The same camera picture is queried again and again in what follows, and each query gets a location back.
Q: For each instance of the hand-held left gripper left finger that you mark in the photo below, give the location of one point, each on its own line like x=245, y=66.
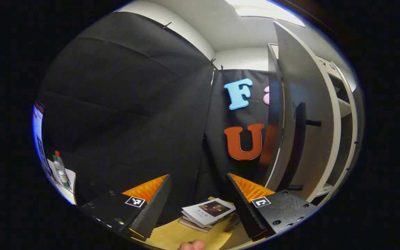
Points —
x=151, y=208

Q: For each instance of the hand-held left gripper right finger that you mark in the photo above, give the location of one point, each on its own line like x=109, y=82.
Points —
x=243, y=208

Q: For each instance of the grey cabinet with shelves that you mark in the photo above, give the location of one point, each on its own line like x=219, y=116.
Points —
x=274, y=104

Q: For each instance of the grey cabinet door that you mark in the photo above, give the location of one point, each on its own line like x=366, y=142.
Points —
x=311, y=86

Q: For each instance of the green bottle with red cap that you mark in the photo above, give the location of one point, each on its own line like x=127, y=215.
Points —
x=61, y=170

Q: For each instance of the white book with portrait cover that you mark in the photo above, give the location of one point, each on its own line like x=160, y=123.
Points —
x=207, y=211

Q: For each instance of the thin book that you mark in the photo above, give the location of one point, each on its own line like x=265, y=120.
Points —
x=194, y=226

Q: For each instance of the white side table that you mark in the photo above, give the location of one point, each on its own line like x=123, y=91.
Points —
x=66, y=187

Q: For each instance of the black backdrop cloth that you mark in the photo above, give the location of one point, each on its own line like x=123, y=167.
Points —
x=116, y=104

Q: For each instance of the ceiling light panel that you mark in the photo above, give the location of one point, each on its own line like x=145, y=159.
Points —
x=266, y=12

